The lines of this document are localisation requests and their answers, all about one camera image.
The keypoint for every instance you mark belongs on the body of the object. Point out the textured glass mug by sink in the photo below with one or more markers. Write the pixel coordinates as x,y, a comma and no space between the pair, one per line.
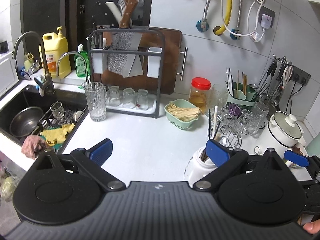
96,95

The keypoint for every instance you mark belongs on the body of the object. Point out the black dish rack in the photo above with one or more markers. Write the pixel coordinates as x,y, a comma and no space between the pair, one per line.
156,35

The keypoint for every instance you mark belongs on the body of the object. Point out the white electric pot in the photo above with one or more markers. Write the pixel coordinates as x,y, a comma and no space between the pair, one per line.
285,129

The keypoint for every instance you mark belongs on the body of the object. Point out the green soap bottle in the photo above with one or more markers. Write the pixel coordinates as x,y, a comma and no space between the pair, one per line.
80,63

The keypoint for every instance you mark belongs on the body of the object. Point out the green plastic basket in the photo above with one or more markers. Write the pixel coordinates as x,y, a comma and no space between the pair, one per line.
176,122

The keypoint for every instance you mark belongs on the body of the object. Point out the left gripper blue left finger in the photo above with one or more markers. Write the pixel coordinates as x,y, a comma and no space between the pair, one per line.
100,152

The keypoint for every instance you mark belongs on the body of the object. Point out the dried noodles bundle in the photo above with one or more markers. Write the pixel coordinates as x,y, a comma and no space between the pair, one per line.
183,114

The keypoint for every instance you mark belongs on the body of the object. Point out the white ceramic Starbucks mug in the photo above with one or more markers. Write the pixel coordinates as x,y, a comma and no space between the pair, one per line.
196,169

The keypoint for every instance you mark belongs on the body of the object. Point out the white wall plug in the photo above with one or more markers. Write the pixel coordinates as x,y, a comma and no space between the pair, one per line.
266,21

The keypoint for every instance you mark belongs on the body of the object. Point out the person's right hand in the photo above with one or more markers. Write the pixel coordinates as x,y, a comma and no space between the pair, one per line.
312,227

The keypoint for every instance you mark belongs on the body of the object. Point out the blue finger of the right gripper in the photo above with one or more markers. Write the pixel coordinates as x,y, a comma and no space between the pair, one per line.
296,158

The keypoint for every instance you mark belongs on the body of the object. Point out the black chopstick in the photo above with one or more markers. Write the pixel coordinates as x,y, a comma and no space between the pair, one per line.
209,128

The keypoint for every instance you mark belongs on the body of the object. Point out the wooden chopstick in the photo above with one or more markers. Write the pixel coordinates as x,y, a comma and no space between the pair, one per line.
218,136

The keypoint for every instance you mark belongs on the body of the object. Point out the cleaver knife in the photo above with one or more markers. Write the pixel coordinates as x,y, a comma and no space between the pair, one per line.
124,40

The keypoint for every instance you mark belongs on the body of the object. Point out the green utensil drainer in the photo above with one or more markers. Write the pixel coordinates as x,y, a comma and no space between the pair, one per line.
241,99

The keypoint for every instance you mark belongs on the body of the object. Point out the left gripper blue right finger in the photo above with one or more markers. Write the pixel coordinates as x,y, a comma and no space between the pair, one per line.
217,153

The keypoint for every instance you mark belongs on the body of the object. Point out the tall textured glass mug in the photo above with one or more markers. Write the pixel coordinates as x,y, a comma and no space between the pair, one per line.
259,111

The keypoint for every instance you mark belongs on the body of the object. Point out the long white chopstick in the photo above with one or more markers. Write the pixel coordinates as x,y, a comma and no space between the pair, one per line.
214,121

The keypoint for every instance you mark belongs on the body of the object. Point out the steel bowl in sink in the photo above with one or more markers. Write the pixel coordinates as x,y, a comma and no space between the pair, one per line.
24,122

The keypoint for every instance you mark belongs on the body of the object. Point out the wire glass holder rack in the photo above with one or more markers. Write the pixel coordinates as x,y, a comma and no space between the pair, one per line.
233,129

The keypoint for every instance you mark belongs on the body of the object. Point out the red-lidded plastic jar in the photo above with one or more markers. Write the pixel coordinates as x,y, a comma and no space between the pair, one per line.
199,93

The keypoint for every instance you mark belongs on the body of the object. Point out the yellow detergent bottle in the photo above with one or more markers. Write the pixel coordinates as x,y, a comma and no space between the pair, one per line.
55,44

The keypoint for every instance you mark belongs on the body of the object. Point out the small upturned glass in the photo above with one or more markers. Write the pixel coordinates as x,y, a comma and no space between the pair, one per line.
142,100
129,98
114,96

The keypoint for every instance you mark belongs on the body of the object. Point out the pink cloth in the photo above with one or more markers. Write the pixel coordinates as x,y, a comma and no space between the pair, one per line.
33,144

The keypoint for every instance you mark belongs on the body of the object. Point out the yellow cloth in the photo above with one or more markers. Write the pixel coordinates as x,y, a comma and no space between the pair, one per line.
58,135

